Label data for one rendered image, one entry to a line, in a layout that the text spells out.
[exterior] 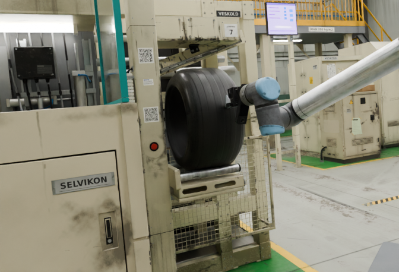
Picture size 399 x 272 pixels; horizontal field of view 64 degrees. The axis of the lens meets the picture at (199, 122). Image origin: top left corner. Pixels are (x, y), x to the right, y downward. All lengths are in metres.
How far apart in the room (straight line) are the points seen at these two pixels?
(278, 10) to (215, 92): 4.49
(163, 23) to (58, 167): 1.29
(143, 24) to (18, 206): 1.07
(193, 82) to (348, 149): 4.99
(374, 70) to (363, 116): 5.34
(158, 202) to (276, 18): 4.66
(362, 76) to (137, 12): 1.04
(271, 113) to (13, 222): 0.86
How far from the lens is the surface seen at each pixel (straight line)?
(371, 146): 6.70
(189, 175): 1.61
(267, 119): 1.21
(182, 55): 2.11
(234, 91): 1.40
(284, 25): 5.93
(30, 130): 0.87
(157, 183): 1.65
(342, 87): 1.23
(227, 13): 2.50
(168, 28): 1.97
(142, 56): 1.63
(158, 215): 1.69
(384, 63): 1.19
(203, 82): 1.57
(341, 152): 6.28
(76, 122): 0.86
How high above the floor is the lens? 1.25
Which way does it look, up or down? 3 degrees down
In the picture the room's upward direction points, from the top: 5 degrees counter-clockwise
